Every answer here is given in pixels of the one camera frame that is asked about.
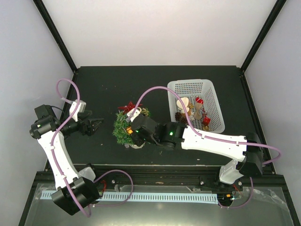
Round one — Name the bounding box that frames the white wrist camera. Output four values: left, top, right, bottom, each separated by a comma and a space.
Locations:
69, 100, 86, 122
126, 107, 142, 122

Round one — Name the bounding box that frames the red gift box ornament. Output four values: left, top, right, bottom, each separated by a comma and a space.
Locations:
203, 116, 211, 126

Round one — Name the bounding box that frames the white tree pot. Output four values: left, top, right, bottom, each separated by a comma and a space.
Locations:
130, 143, 145, 149

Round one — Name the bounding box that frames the small green christmas tree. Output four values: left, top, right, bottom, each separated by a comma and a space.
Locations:
112, 110, 138, 146

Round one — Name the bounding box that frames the white round foam ornament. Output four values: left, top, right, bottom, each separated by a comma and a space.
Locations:
176, 97, 190, 113

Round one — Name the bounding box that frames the burlap bow ornament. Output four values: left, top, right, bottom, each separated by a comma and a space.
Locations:
194, 102, 203, 120

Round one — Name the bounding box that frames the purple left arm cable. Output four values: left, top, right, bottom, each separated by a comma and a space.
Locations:
51, 79, 134, 218

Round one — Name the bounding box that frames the black frame post left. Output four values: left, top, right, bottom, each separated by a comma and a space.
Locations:
33, 0, 78, 73

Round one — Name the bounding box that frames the black frame post right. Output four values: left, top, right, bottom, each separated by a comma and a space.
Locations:
240, 0, 287, 73

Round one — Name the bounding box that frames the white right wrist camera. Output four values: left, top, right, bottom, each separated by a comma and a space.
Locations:
126, 107, 142, 122

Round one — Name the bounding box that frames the red star tree topper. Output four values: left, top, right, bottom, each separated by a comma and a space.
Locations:
118, 101, 135, 114

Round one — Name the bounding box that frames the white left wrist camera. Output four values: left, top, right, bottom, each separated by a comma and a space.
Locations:
69, 100, 86, 122

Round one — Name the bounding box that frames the red berry sprig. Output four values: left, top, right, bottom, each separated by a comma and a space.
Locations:
195, 97, 207, 118

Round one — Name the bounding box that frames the brown pine cone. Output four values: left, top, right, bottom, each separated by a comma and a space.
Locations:
174, 112, 182, 121

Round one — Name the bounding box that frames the gold gift box ornament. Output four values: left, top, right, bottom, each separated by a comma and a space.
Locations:
126, 127, 133, 135

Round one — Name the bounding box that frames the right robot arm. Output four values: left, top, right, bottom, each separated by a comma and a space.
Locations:
129, 114, 263, 190

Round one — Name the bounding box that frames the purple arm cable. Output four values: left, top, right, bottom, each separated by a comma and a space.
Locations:
128, 86, 282, 210
51, 79, 134, 218

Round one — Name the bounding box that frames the black frame post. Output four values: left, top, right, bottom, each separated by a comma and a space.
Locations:
33, 0, 78, 73
240, 0, 287, 73

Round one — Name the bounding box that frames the white perforated plastic basket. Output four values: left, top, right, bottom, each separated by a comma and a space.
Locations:
167, 79, 225, 133

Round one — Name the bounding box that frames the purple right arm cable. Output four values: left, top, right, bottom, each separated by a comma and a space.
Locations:
128, 86, 282, 210

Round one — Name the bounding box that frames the light blue cable duct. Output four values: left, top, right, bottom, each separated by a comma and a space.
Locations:
41, 191, 219, 205

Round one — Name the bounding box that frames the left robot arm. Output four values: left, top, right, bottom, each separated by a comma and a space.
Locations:
30, 102, 103, 215

